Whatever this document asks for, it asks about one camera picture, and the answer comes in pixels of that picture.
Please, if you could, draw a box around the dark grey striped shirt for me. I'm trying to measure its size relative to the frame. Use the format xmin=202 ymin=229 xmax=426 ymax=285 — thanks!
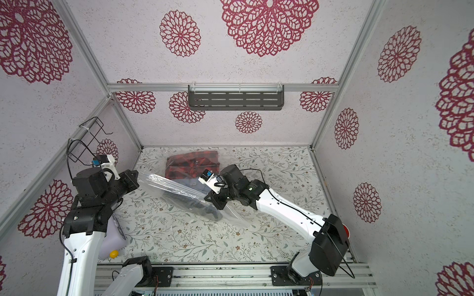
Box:
xmin=162 ymin=191 xmax=223 ymax=222

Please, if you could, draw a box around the red black plaid shirt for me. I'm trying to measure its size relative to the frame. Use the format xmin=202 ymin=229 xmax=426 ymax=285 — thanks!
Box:
xmin=165 ymin=150 xmax=220 ymax=180

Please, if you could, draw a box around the clear plastic vacuum bag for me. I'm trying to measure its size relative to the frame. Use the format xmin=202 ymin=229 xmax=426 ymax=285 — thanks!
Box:
xmin=136 ymin=147 xmax=251 ymax=228

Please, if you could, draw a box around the light blue shirt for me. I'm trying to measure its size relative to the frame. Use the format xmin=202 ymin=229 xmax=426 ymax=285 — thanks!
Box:
xmin=175 ymin=178 xmax=210 ymax=195

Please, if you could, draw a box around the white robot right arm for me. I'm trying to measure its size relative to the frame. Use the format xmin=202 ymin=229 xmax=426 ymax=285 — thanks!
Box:
xmin=199 ymin=165 xmax=350 ymax=281

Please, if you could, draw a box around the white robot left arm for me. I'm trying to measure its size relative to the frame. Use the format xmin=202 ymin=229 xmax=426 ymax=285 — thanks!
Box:
xmin=58 ymin=167 xmax=139 ymax=296

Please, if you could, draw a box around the lavender toaster with yellow knobs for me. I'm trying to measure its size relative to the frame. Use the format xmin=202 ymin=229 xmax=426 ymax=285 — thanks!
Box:
xmin=98 ymin=214 xmax=127 ymax=260

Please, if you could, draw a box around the red and white mug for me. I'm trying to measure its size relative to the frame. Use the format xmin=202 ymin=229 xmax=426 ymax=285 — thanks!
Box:
xmin=343 ymin=224 xmax=351 ymax=239

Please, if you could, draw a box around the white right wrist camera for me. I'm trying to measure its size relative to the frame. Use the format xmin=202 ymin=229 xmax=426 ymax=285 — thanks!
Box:
xmin=198 ymin=170 xmax=227 ymax=194

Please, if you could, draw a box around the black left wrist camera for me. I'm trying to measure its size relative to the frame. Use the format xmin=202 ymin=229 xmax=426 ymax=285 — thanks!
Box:
xmin=92 ymin=154 xmax=120 ymax=181

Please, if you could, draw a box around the black wire wall rack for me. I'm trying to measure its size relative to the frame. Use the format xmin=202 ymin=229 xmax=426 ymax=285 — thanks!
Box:
xmin=66 ymin=116 xmax=113 ymax=167

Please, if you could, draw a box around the grey slotted wall shelf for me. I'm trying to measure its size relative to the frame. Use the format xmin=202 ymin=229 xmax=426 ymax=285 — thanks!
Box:
xmin=188 ymin=85 xmax=285 ymax=111

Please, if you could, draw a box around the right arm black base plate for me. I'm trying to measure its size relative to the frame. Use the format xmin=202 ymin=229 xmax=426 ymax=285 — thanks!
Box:
xmin=270 ymin=265 xmax=323 ymax=287

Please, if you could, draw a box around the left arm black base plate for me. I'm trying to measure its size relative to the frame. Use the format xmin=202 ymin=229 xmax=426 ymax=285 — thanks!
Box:
xmin=148 ymin=266 xmax=174 ymax=288

